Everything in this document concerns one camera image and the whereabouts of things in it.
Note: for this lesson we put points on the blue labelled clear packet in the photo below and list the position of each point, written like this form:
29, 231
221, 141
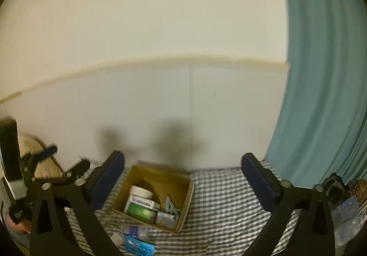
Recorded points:
139, 243

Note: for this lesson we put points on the grey checked cloth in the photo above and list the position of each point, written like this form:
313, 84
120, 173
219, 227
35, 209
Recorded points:
226, 210

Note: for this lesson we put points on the small white box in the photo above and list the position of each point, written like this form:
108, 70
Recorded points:
166, 219

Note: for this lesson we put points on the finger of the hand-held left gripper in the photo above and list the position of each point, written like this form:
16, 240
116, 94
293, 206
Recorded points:
46, 152
80, 167

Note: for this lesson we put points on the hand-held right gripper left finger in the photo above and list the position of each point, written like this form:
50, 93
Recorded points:
106, 178

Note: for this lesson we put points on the clear plastic bag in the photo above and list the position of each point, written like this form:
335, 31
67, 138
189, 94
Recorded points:
348, 231

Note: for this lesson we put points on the blue blister pack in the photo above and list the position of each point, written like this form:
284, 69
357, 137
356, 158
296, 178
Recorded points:
347, 208

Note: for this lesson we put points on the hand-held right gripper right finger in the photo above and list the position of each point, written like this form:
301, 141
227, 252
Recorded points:
257, 180

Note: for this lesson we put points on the cardboard box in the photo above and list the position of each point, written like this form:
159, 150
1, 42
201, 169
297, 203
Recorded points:
180, 201

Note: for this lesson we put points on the white bottle with green label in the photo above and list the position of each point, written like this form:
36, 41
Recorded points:
140, 201

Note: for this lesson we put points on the small black object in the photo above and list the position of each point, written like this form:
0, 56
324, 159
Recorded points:
335, 189

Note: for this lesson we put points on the person's left hand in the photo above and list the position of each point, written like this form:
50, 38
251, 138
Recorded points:
17, 226

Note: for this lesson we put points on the brown dotted object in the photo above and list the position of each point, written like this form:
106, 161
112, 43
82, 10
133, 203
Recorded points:
359, 190

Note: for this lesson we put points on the beige rounded object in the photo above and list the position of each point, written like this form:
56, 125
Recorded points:
46, 168

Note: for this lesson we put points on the grey triangular item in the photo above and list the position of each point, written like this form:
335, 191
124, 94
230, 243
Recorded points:
171, 206

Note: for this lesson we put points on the teal curtain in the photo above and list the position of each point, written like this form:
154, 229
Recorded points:
321, 72

